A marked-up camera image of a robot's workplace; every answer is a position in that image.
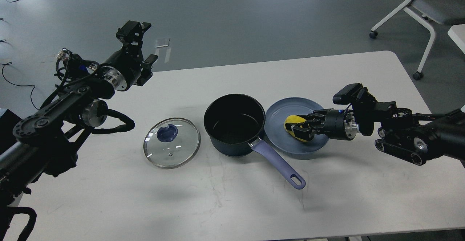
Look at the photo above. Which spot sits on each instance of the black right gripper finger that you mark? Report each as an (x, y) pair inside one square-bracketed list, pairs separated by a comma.
[(313, 119), (306, 132)]

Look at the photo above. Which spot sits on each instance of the white table corner right edge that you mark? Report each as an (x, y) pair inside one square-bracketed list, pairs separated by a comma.
[(457, 34)]

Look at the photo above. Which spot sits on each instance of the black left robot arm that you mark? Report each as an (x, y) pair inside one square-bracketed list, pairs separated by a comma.
[(48, 141)]

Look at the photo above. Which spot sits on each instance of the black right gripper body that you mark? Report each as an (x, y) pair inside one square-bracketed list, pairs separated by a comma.
[(339, 124)]

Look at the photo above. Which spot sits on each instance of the white grey office chair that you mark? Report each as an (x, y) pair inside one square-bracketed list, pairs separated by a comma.
[(443, 12)]

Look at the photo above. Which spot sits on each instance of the glass pot lid purple knob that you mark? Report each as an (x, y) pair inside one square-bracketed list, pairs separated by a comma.
[(172, 143)]

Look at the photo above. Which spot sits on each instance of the dark blue saucepan purple handle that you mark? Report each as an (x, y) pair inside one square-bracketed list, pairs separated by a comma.
[(235, 125)]

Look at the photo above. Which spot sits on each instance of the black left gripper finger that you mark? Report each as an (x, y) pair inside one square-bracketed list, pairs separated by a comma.
[(131, 36), (146, 69)]

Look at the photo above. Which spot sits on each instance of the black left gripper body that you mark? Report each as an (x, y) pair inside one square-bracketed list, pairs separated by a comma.
[(124, 68)]

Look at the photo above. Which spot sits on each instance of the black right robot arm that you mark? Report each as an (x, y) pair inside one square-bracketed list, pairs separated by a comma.
[(413, 137)]

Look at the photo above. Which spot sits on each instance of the black box at left edge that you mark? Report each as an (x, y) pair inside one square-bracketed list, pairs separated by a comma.
[(8, 120)]

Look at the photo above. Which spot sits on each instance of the blue round plate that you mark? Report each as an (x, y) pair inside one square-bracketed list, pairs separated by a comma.
[(280, 138)]

